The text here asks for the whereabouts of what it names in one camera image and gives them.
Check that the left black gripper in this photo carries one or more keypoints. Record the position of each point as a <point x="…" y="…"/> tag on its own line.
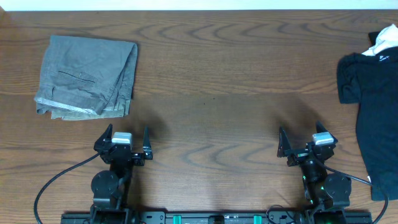
<point x="147" y="154"/>

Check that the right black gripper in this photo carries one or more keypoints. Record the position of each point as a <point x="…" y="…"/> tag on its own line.
<point x="285" y="150"/>

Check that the black Nike t-shirt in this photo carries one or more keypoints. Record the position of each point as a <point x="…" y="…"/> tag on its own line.
<point x="371" y="82"/>

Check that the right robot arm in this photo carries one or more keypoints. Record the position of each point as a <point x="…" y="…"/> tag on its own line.
<point x="328" y="194"/>

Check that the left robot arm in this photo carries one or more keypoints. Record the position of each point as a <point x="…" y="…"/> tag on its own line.
<point x="110" y="187"/>

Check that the folded grey shorts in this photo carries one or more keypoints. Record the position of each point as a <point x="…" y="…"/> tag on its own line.
<point x="83" y="78"/>

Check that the black garment under white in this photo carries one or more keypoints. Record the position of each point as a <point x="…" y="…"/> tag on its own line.
<point x="372" y="37"/>

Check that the white crumpled garment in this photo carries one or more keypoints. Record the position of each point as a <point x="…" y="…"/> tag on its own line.
<point x="386" y="39"/>

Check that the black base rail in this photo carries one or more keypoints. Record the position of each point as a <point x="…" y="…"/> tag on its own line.
<point x="273" y="216"/>

